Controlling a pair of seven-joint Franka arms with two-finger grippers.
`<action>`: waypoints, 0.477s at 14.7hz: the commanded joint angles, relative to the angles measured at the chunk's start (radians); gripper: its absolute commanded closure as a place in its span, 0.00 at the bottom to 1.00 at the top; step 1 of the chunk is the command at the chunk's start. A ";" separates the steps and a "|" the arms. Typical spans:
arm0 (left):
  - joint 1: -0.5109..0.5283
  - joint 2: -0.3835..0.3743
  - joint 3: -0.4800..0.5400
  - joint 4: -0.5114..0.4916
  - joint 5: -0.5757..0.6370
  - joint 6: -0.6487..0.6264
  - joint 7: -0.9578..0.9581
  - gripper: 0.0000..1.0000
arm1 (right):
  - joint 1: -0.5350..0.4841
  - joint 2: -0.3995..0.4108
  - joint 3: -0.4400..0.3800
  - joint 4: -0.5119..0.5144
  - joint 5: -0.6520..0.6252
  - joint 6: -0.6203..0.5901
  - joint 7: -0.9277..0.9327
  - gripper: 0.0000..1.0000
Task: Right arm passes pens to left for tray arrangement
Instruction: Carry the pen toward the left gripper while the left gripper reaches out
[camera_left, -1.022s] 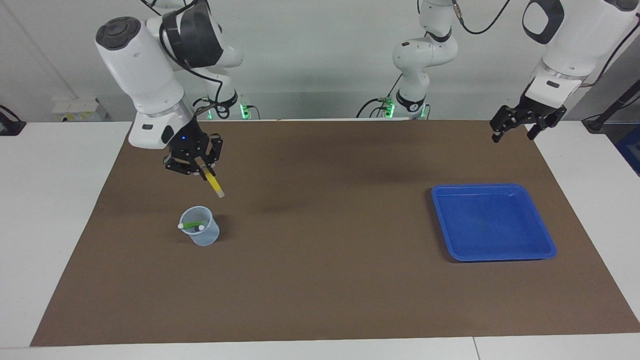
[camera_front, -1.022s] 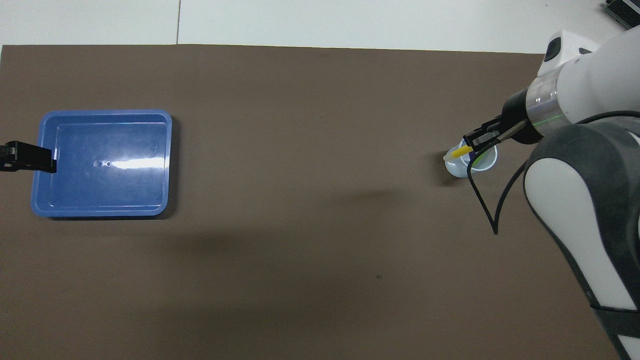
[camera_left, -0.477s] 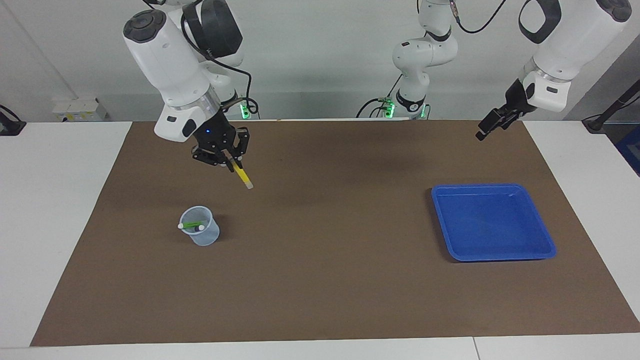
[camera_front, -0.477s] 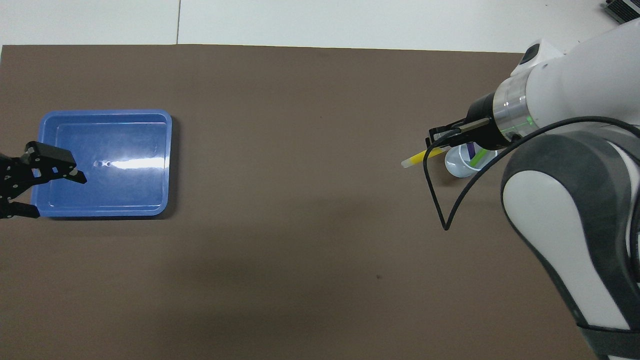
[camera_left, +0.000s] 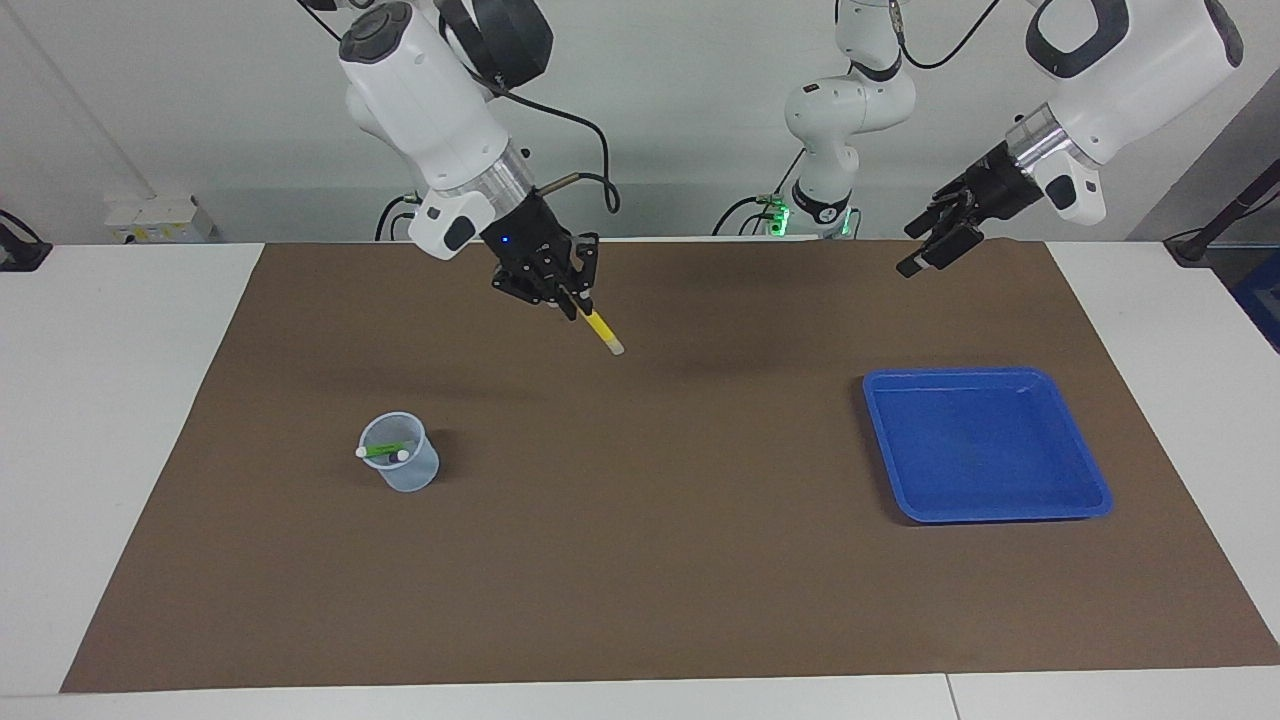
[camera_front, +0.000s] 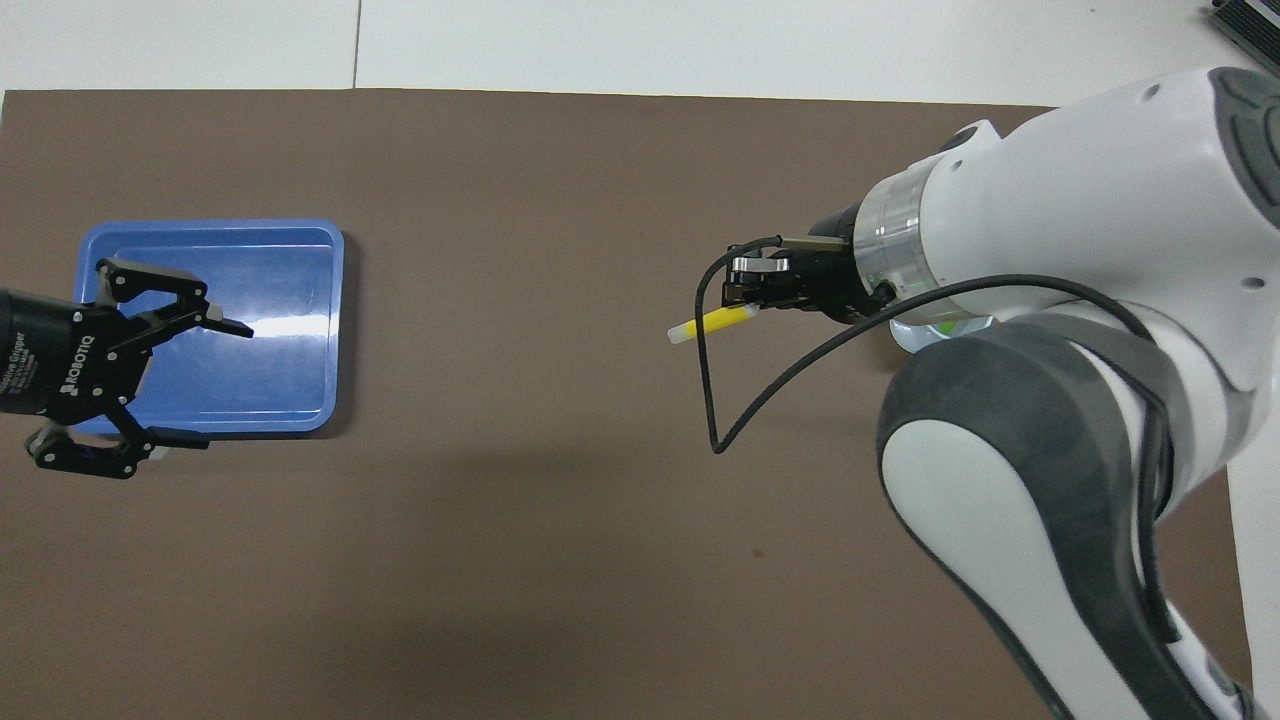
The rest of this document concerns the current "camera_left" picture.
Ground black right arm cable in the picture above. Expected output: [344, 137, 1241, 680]
[440, 0, 622, 217]

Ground blue box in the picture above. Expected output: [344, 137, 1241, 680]
[1231, 248, 1280, 354]

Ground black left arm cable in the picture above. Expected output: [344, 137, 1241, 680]
[888, 0, 1003, 72]

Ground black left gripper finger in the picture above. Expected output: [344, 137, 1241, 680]
[896, 222, 987, 280]
[904, 200, 963, 242]

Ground black clamp mount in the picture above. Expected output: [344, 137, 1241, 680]
[0, 209, 54, 274]

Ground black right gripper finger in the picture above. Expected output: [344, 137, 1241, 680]
[560, 232, 602, 320]
[540, 262, 576, 319]

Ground clear plastic cup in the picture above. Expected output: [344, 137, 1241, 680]
[357, 410, 441, 494]

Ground blue plastic tray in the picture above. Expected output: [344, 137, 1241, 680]
[862, 366, 1115, 526]

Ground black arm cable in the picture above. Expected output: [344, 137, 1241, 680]
[888, 0, 1003, 72]
[440, 0, 622, 217]

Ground black stand pole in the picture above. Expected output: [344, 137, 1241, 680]
[1164, 158, 1280, 268]

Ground brown table mat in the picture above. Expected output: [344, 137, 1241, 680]
[60, 240, 1280, 695]

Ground black left base cables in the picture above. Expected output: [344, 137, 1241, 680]
[711, 148, 807, 239]

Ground white power strip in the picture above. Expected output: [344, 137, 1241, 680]
[104, 194, 217, 245]

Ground black base cables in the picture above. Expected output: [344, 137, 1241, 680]
[711, 148, 807, 239]
[374, 188, 423, 242]

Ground yellow pen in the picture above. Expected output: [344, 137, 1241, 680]
[578, 306, 627, 357]

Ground black right base cables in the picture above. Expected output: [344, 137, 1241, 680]
[374, 188, 423, 242]

